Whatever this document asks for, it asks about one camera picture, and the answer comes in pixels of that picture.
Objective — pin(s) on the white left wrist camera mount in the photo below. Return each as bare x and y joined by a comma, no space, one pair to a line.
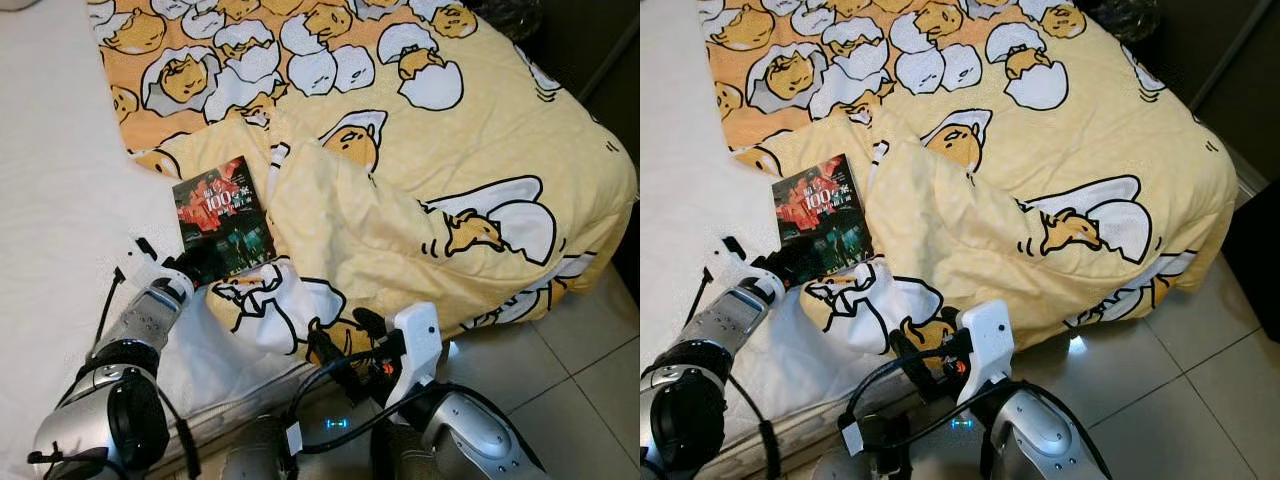
160,278
750,278

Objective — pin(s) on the dark red paperback book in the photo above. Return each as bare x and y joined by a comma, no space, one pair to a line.
820,215
225,220

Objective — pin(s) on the white quilted mattress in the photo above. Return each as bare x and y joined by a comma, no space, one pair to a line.
680,150
60,150

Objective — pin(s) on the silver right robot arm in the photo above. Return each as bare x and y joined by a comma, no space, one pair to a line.
470,440
1040,440

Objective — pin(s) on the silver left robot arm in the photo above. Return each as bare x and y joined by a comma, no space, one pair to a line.
690,420
110,420

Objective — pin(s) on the yellow cartoon egg blanket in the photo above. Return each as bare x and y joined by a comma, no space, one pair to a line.
480,120
1100,120

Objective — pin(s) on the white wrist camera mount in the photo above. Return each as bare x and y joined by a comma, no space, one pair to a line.
415,340
750,278
160,278
985,340

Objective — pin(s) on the black glossy plastic bag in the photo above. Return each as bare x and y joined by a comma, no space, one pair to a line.
505,15
1120,18

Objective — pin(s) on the grey left robot leg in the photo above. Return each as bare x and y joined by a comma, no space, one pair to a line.
850,460
250,455

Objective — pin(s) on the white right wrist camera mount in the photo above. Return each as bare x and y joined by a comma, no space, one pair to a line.
415,340
985,340

